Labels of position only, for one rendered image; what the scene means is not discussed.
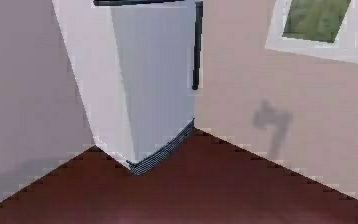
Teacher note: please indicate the white fridge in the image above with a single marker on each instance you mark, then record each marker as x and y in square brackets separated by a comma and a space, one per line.
[153, 83]

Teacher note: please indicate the white framed window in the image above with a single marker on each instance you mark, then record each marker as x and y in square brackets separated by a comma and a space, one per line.
[320, 23]

